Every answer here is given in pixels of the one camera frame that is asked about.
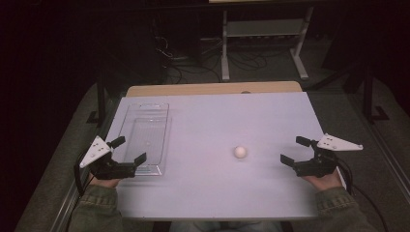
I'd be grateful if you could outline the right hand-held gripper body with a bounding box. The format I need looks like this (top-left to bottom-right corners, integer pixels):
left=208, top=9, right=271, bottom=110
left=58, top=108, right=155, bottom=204
left=293, top=132, right=365, bottom=179

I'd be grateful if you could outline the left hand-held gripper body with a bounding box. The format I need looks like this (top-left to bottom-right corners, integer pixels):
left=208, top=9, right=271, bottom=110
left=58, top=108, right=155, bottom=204
left=79, top=135, right=138, bottom=181

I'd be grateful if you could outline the clear plastic tray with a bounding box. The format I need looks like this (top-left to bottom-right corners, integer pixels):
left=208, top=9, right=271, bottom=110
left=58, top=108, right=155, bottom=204
left=114, top=102, right=173, bottom=177

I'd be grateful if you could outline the small white ball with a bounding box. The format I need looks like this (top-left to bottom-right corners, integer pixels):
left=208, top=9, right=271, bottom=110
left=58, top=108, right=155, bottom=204
left=233, top=145, right=248, bottom=160

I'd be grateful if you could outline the person's left hand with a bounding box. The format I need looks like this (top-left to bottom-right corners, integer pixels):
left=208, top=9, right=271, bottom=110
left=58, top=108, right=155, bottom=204
left=88, top=173, right=121, bottom=189

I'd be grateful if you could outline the person's right hand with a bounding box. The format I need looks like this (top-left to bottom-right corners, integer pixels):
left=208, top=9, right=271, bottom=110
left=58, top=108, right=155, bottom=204
left=302, top=168, right=343, bottom=193

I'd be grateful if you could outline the black metal stand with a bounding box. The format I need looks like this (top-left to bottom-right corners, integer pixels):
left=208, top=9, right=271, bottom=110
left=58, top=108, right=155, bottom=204
left=361, top=64, right=391, bottom=125
left=85, top=75, right=109, bottom=128

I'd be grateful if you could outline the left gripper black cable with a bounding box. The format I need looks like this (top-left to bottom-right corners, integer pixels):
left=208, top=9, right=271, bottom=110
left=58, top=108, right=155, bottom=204
left=73, top=150, right=95, bottom=198

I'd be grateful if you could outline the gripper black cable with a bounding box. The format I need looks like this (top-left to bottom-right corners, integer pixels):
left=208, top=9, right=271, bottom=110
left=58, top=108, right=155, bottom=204
left=73, top=150, right=95, bottom=198
left=336, top=159, right=390, bottom=232

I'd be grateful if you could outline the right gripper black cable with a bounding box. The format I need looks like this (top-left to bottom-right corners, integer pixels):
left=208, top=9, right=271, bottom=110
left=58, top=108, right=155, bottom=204
left=336, top=159, right=390, bottom=232

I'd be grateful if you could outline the tangle of floor cables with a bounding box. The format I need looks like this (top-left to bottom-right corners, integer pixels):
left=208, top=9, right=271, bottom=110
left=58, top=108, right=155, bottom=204
left=154, top=34, right=291, bottom=85

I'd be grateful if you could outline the white metal stand frame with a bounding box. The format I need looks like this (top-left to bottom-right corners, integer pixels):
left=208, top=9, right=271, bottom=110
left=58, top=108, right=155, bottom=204
left=220, top=5, right=315, bottom=82

